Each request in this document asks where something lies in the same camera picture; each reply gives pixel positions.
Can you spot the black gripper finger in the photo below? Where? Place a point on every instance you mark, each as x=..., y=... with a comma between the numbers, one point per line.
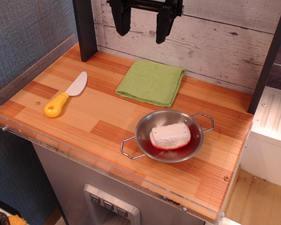
x=121, y=13
x=165, y=20

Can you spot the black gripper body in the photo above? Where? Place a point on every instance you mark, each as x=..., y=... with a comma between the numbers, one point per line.
x=174, y=7

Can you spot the white and red toy food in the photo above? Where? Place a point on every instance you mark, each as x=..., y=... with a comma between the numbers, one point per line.
x=170, y=137

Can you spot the green folded cloth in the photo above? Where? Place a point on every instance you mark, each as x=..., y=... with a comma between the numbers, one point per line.
x=151, y=82

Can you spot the clear acrylic edge guard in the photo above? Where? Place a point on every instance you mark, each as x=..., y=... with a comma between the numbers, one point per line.
x=197, y=176

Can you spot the grey toy fridge cabinet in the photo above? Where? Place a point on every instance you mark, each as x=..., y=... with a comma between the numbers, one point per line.
x=68, y=178

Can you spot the silver dispenser panel with buttons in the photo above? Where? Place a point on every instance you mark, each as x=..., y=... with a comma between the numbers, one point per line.
x=110, y=206

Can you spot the orange and black object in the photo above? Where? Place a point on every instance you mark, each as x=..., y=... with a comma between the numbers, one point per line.
x=11, y=220

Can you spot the dark left upright post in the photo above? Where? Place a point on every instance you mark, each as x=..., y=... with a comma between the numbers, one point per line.
x=85, y=28

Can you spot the dark upright post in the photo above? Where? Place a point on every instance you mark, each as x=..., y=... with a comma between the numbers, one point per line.
x=85, y=28
x=271, y=56

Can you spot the dark right upright post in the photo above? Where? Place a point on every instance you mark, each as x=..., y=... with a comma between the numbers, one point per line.
x=271, y=56

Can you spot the yellow handled toy knife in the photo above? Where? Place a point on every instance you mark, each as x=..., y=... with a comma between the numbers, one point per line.
x=55, y=106

